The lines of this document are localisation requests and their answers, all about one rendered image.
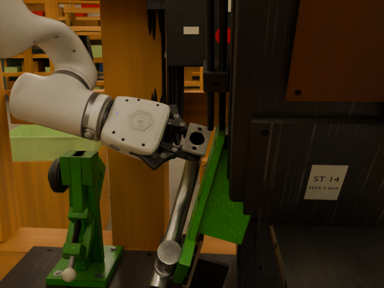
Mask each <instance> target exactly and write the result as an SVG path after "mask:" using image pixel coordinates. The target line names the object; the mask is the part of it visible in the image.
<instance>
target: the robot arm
mask: <svg viewBox="0 0 384 288"><path fill-rule="evenodd" d="M34 45H37V46H38V47H40V48H41V49H42V50H43V51H44V52H45V54H46V55H47V56H48V57H49V59H50V60H51V61H52V63H53V65H54V72H53V73H52V75H50V76H46V77H43V76H40V75H36V74H32V73H24V74H22V75H20V76H19V77H18V79H17V80H16V81H15V83H14V85H13V87H12V90H11V93H10V98H9V109H10V112H11V115H12V116H13V117H14V118H16V119H19V120H22V121H26V122H30V123H33V124H36V125H40V126H43V127H47V128H50V129H54V130H58V131H61V132H64V133H68V134H71V135H75V136H78V137H82V138H86V139H89V140H91V141H96V142H98V141H100V140H101V142H102V144H103V145H105V146H107V147H109V148H111V149H113V150H115V151H117V152H119V153H122V154H124V155H127V156H130V157H132V158H135V159H138V160H141V161H144V163H145V164H147V165H148V167H149V168H151V169H152V170H156V169H157V168H159V167H160V166H161V165H162V164H163V163H165V162H167V161H169V160H171V159H176V157H178V158H182V159H185V160H188V161H192V162H194V161H197V162H199V160H200V157H201V156H200V155H196V154H192V153H188V152H185V151H182V146H183V145H180V146H179V147H178V146H174V145H171V144H169V143H167V142H164V141H163V139H164V137H165V134H166V132H170V133H176V134H181V135H183V137H184V138H185V137H186V134H187V130H188V128H189V126H187V125H186V123H185V122H184V121H183V120H182V119H181V117H180V116H179V114H178V110H177V106H176V105H166V104H164V103H160V102H156V101H151V100H147V99H142V98H134V97H120V96H117V97H116V99H112V98H111V96H109V95H106V94H102V93H98V92H96V91H93V89H94V87H95V85H96V82H97V79H98V74H97V69H96V66H95V64H94V62H93V60H92V58H91V56H90V54H89V52H88V51H87V49H86V47H85V46H84V44H83V42H82V41H81V39H80V38H79V36H78V35H77V34H76V33H75V31H74V30H72V29H71V28H70V27H68V25H66V24H64V23H62V22H60V21H58V20H55V19H52V18H48V17H43V16H40V15H36V14H34V13H32V12H31V11H30V10H29V9H28V8H27V6H26V5H25V3H24V1H23V0H0V58H2V59H4V58H10V57H13V56H15V55H18V54H20V53H21V52H23V51H25V50H27V49H29V48H30V47H32V46H34ZM169 115H171V117H172V119H170V118H169ZM158 154H160V155H159V156H158Z"/></svg>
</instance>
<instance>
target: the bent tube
mask: <svg viewBox="0 0 384 288"><path fill-rule="evenodd" d="M198 129H201V131H199V130H198ZM210 135H211V131H208V130H207V126H202V125H198V124H195V123H191V122H190V124H189V128H188V130H187V134H186V137H185V140H184V143H183V146H182V151H185V152H188V153H192V154H196V155H200V156H201V157H200V160H199V162H197V161H194V162H192V161H188V160H185V165H184V169H183V173H182V178H181V182H180V185H179V189H178V193H177V197H176V200H175V204H174V207H173V210H172V213H171V217H170V220H169V224H168V226H167V230H166V233H165V237H164V239H163V242H164V241H168V240H172V241H175V242H176V243H178V244H179V243H180V240H181V236H182V233H183V228H184V226H185V222H186V218H187V214H188V212H189V208H190V204H191V200H192V197H193V193H194V189H195V185H196V182H197V178H198V173H199V169H200V166H201V161H202V157H204V156H205V154H206V150H207V146H208V143H209V139H210ZM193 149H195V150H193ZM169 279H170V277H168V278H164V277H160V276H159V275H158V274H157V273H156V272H155V270H154V272H153V276H152V278H151V282H150V286H149V288H167V286H168V283H169Z"/></svg>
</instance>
